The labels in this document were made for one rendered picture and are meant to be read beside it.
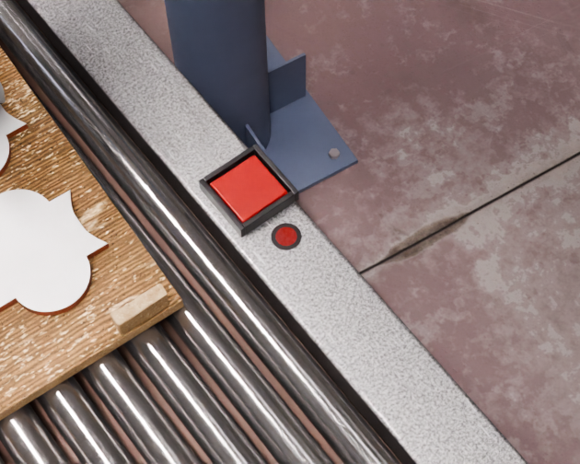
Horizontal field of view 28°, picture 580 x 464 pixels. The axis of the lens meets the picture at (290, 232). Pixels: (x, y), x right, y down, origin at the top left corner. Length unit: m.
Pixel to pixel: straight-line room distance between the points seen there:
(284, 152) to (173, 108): 1.04
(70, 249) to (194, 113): 0.22
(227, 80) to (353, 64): 0.47
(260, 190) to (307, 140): 1.12
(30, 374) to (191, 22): 0.93
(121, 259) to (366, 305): 0.25
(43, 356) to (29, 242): 0.12
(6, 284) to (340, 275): 0.33
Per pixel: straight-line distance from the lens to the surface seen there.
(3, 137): 1.27
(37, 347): 1.16
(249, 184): 1.22
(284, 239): 1.20
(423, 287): 2.20
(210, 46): 1.98
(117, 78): 1.33
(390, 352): 1.15
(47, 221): 1.21
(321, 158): 2.31
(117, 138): 1.28
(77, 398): 1.15
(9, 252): 1.20
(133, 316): 1.12
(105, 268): 1.18
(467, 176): 2.33
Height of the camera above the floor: 1.98
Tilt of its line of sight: 62 degrees down
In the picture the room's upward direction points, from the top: 1 degrees counter-clockwise
